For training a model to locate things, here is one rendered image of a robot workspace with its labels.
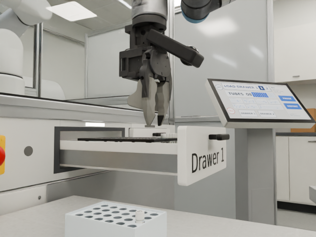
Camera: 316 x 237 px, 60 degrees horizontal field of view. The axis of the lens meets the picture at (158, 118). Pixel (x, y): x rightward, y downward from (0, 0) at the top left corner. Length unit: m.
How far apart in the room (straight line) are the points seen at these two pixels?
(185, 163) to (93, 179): 0.37
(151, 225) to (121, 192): 0.54
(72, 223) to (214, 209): 2.07
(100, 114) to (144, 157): 0.31
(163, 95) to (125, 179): 0.45
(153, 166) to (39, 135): 0.28
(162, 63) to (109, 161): 0.24
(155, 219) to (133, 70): 0.29
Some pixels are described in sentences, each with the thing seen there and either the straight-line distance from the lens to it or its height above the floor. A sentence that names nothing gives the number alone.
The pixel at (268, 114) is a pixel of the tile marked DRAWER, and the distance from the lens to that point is 1.46.
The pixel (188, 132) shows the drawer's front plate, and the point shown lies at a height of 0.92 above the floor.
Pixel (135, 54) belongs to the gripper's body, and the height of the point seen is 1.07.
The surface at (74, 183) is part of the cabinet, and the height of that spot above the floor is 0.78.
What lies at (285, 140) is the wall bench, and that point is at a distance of 3.51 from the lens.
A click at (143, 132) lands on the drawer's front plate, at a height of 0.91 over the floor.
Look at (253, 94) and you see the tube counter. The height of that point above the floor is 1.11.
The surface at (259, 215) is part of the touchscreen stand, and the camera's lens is 1.58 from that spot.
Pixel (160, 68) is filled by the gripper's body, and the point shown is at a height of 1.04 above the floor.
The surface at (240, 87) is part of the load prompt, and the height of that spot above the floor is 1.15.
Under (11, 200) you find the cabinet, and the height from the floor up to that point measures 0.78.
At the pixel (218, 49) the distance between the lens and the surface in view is 2.44.
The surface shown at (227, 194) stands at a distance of 2.37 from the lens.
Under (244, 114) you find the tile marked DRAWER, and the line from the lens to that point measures 1.38.
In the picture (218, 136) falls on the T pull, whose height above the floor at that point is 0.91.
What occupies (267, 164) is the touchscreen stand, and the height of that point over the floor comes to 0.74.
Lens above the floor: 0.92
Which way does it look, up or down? 3 degrees up
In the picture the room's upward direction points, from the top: straight up
